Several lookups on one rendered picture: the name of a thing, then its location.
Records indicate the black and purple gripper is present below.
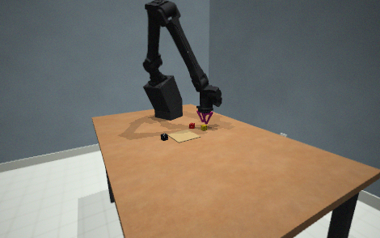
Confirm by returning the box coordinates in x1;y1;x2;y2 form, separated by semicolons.
196;98;213;124

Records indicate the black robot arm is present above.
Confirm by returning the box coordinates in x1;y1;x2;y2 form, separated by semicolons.
143;0;222;108

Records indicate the beige square mat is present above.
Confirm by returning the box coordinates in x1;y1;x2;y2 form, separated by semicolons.
168;130;201;143

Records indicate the black die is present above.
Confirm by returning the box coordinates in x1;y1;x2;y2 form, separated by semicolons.
161;134;168;141

